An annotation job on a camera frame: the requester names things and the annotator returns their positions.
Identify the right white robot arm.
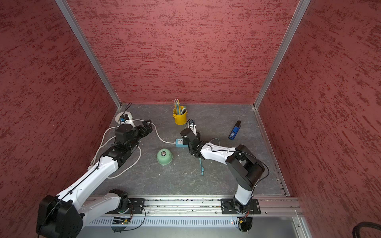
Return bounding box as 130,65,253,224
180,128,268,214

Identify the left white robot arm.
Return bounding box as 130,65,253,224
36,120,153,238

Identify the teal power strip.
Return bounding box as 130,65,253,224
175,138,188,148

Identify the yellow metal bucket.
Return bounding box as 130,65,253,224
173,109,188,126

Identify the white tape roll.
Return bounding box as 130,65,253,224
115,112,133,124

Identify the pencils bundle in bucket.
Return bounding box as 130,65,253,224
173,99,181,115

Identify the blue black handheld device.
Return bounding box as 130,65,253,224
228,121,241,140

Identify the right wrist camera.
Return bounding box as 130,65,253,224
188,119,197,135

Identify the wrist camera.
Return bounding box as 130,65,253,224
188,119,197,135
119,113,135,128

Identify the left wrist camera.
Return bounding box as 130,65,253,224
119,113,135,128

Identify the white power strip cord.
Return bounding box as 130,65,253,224
87,118,177,179

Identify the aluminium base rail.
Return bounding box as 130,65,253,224
50,194,304,238

